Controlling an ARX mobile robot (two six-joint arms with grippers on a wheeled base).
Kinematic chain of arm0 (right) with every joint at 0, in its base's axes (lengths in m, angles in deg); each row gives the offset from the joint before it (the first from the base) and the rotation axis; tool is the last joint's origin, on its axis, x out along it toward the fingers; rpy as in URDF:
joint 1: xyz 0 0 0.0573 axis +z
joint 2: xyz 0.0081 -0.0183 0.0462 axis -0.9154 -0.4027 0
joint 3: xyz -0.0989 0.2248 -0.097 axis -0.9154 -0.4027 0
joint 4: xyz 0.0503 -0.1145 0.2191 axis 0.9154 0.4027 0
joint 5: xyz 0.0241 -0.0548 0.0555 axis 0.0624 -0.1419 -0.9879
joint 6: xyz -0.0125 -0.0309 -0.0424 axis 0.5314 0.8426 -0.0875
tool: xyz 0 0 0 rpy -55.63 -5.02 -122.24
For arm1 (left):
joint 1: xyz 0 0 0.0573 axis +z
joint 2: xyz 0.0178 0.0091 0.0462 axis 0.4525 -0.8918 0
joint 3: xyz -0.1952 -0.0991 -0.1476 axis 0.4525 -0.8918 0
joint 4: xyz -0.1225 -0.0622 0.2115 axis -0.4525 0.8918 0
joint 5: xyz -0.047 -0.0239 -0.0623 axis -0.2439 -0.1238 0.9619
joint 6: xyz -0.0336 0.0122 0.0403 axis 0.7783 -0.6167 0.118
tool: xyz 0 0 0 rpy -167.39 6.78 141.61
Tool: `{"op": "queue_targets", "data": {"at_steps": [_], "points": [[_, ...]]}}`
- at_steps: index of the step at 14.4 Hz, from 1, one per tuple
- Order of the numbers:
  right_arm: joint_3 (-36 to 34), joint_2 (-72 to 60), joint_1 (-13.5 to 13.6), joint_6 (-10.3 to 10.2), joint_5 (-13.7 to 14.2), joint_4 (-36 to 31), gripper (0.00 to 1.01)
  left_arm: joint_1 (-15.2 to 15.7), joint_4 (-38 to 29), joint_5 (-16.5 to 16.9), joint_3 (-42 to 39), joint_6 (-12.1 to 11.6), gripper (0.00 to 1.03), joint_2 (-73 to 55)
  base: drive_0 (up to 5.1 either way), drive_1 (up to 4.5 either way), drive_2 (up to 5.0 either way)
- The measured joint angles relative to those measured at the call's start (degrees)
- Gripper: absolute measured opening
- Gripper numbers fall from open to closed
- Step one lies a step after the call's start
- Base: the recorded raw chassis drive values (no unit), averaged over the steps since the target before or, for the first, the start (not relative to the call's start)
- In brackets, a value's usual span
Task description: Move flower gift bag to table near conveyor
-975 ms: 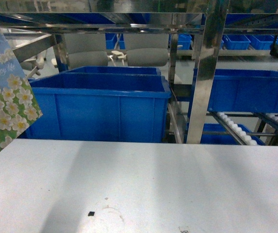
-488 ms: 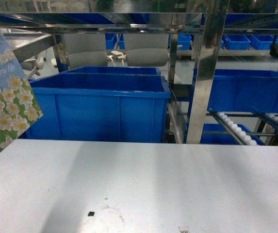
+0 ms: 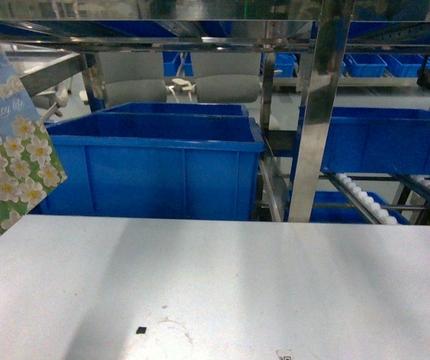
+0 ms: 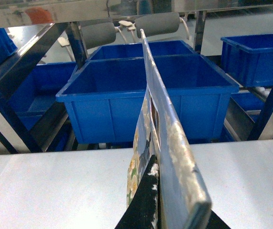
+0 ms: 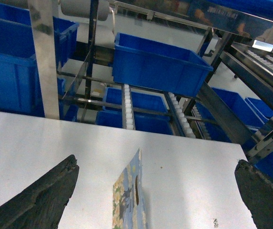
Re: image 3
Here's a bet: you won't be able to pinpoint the flower gift bag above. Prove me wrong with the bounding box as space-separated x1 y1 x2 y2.
0 43 67 236

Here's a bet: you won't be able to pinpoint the white roller conveyor track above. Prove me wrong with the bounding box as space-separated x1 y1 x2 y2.
325 173 399 225

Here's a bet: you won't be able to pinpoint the blue bin behind table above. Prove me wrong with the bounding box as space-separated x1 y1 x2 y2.
35 112 265 221

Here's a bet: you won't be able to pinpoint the grey office chair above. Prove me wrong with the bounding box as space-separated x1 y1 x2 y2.
98 52 167 108
173 52 261 104

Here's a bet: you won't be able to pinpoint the blue bin right shelf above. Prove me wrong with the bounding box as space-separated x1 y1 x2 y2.
320 106 430 176

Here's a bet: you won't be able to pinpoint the steel rack post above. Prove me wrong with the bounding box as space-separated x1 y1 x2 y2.
286 1 355 223

